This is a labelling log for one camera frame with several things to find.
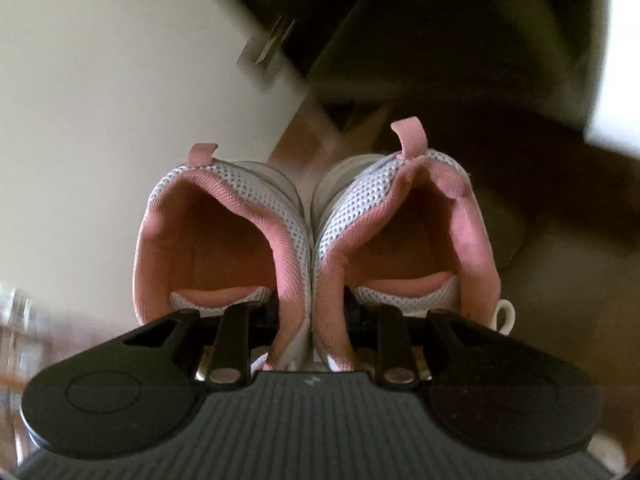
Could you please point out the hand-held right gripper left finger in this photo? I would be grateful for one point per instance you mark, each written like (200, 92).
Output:
(262, 330)

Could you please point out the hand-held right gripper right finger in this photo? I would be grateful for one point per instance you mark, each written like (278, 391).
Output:
(362, 330)

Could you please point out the white mesh pink-lined sneaker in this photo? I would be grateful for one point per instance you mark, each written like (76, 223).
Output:
(175, 220)
(350, 215)

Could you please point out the white shoe cabinet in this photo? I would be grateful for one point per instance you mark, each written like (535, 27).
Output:
(450, 60)

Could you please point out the white cabinet door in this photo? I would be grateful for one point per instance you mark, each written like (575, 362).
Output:
(100, 110)

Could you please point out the metal door hinge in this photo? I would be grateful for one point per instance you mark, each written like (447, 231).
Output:
(270, 45)

